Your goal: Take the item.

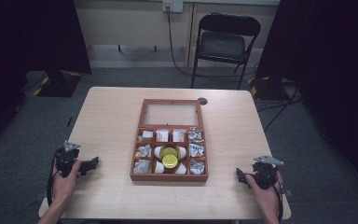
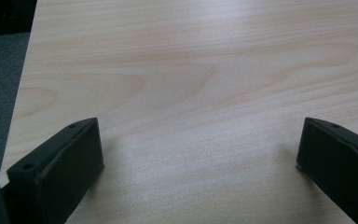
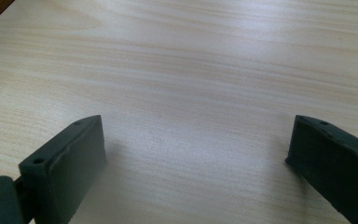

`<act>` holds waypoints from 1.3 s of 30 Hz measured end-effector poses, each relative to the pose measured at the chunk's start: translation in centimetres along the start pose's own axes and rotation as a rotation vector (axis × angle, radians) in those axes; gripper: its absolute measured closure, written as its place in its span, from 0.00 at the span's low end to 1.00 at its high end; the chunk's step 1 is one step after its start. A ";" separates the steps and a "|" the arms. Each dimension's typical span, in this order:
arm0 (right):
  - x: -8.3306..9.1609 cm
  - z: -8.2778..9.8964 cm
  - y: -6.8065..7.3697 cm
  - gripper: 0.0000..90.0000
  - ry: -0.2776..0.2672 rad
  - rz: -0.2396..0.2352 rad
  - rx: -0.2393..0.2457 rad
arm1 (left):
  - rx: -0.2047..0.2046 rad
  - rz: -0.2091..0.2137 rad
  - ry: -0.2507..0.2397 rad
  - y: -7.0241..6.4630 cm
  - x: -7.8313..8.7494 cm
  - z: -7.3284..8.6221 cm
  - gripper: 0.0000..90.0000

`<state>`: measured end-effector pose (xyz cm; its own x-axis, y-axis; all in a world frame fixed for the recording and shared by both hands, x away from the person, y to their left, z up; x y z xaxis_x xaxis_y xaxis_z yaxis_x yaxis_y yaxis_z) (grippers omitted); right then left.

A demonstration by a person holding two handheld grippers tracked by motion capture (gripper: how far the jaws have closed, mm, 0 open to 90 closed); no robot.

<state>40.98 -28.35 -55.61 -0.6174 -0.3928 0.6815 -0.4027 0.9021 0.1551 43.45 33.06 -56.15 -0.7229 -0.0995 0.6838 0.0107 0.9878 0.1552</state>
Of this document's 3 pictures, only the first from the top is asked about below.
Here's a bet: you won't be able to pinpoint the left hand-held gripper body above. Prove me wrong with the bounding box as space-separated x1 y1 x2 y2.
54 141 90 178

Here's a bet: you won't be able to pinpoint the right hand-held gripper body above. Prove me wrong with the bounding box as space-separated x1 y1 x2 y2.
251 155 285 190

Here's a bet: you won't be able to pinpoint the person's right hand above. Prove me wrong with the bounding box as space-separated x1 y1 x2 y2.
244 171 284 220

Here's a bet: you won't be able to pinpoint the person's left hand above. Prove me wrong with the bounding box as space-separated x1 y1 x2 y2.
51 159 83 207

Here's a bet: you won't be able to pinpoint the silver blue packet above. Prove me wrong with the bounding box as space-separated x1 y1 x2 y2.
189 159 206 175
188 143 206 159
187 130 204 144

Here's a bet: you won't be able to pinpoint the grey silver packet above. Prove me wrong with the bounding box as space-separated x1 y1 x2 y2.
135 144 153 159
138 130 155 143
132 159 151 175

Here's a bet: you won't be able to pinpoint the wooden compartment box glass lid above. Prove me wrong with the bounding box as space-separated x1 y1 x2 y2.
129 98 210 183

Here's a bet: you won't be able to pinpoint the white orange packet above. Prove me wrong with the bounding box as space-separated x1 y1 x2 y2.
155 129 171 143
172 129 186 143

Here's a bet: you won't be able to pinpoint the yellow lidded small cup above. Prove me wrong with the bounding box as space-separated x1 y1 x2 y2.
161 154 179 170

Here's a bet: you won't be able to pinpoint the green lidded small cup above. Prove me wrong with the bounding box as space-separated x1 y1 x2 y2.
159 145 182 159

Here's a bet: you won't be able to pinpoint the dark curtain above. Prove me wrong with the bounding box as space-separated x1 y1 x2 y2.
0 0 92 157
255 0 358 197

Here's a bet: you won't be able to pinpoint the black folding chair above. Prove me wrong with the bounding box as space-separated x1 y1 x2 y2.
190 11 262 91

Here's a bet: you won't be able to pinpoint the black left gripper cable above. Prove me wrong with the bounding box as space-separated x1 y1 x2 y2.
46 154 60 207

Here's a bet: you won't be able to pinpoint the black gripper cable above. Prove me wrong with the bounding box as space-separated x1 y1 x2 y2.
272 181 285 223
46 154 60 207

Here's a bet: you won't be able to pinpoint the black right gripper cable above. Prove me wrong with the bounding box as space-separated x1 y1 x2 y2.
272 181 285 223

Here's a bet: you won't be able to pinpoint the black floor cables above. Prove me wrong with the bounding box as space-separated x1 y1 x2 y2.
255 88 305 133

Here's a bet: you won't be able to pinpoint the wooden wall post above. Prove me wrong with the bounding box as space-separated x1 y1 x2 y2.
186 2 198 68

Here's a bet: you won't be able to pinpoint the white wall outlet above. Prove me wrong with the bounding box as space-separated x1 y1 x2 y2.
162 0 185 14

